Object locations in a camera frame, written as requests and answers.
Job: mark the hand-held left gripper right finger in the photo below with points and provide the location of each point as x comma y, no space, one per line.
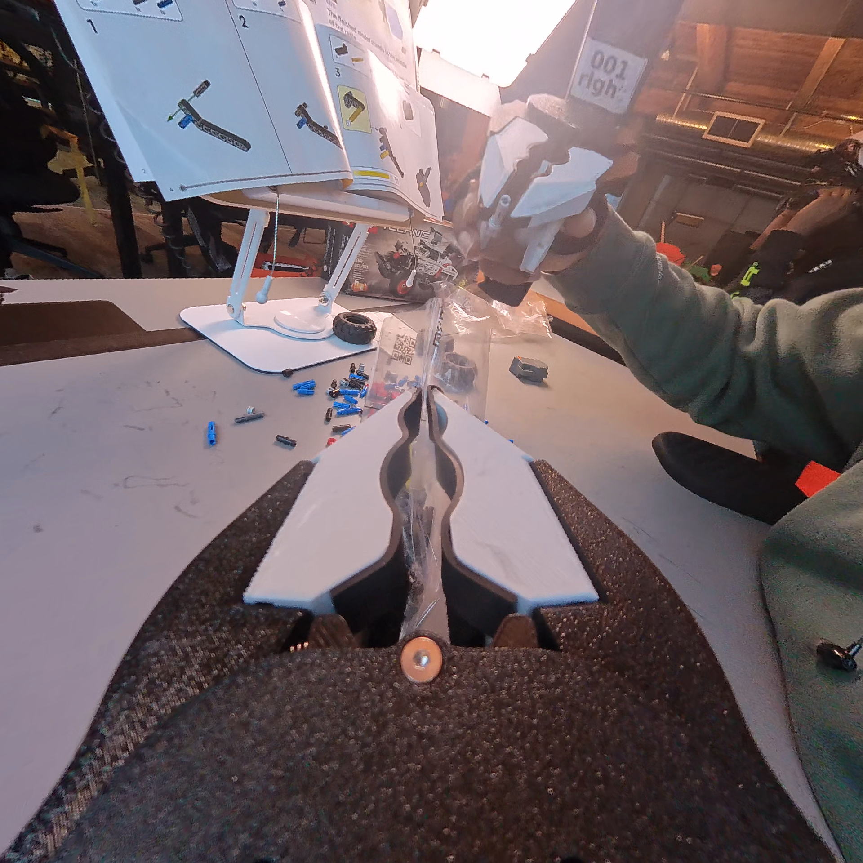
519,533

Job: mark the small orange tag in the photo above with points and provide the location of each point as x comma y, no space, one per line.
816,479

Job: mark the building instruction booklet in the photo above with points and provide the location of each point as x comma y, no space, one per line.
229,95

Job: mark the person's right hand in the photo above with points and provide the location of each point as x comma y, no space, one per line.
583,236

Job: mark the grey desk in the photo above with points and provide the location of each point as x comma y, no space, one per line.
122,540

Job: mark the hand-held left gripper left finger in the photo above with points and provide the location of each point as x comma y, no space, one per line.
337,526

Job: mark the pile of small toy parts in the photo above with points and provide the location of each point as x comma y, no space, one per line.
344,398

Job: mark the black chair armrest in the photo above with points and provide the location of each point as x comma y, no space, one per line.
728,472

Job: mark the person's right forearm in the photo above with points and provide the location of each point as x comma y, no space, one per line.
728,337

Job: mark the white booklet stand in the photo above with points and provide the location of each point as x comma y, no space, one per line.
256,337

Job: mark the grey toy pin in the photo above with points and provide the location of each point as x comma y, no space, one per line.
248,415

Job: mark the crumpled empty plastic bag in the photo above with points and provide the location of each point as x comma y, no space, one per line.
523,317

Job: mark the clear plastic bag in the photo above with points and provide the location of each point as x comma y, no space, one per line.
438,405

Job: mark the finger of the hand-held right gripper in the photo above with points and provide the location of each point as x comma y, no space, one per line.
506,162
560,189

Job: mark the small black toy part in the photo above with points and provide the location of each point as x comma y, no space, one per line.
529,368

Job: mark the blue toy pin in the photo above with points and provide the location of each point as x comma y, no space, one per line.
211,433

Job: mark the black toy set box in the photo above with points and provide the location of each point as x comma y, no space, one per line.
411,263

